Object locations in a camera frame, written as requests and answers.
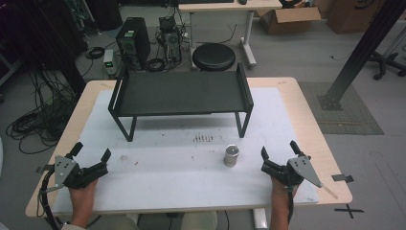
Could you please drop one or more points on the black computer tower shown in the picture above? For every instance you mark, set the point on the black computer tower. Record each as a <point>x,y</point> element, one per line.
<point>133,42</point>

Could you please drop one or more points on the black metal stand post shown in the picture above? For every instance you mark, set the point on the black metal stand post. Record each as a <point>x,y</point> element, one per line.
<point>360,54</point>

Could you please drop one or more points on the black metal shelf rack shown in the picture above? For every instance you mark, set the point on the black metal shelf rack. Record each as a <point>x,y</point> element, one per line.
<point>180,96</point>

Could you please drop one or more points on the grey floor mat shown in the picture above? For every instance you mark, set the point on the grey floor mat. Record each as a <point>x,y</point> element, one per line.
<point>343,107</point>

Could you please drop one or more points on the silver metal can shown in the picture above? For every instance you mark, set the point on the silver metal can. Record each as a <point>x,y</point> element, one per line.
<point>231,155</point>

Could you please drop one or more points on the black round stool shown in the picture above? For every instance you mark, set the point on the black round stool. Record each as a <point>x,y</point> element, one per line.
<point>214,57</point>

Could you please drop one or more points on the small white power supply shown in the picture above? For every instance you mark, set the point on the small white power supply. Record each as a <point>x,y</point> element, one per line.
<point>109,62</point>

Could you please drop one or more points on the person's left hand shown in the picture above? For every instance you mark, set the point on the person's left hand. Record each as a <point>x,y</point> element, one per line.
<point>82,195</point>

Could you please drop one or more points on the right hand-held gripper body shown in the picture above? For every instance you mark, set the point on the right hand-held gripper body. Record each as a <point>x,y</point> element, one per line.
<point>292,171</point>

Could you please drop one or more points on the office chair base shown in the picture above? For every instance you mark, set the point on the office chair base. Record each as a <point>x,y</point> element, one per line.
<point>387,62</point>

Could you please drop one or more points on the large brown cardboard box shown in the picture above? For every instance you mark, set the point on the large brown cardboard box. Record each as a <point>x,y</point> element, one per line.
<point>354,14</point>

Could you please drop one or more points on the person's right hand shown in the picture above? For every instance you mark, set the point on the person's right hand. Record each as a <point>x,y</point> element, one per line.
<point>282,193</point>

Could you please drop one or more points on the white desk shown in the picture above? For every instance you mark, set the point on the white desk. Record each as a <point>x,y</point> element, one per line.
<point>228,19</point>

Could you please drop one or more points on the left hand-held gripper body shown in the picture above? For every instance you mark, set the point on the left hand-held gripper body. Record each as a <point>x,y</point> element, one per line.
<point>78,174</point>

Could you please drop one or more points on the open computer case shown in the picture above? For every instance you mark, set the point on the open computer case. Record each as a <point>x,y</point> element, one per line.
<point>170,40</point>

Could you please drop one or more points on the white table mat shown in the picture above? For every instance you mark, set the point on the white table mat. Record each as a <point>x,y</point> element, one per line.
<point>186,153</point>

